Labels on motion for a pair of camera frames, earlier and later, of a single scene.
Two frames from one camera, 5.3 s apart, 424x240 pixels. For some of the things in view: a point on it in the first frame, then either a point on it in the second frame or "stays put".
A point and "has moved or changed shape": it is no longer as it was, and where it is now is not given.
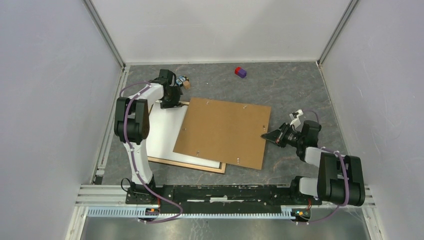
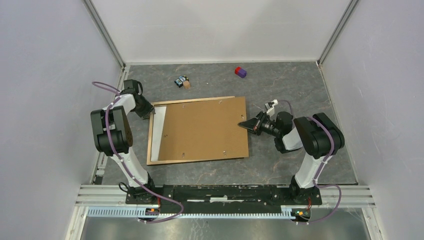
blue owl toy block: x=182 y=79 stays put
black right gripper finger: x=274 y=136 -> x=252 y=125
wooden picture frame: x=164 y=126 has moved or changed shape
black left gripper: x=178 y=92 -> x=149 y=108
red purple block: x=240 y=72 stays put
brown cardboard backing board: x=226 y=131 has moved or changed shape
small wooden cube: x=186 y=84 stays put
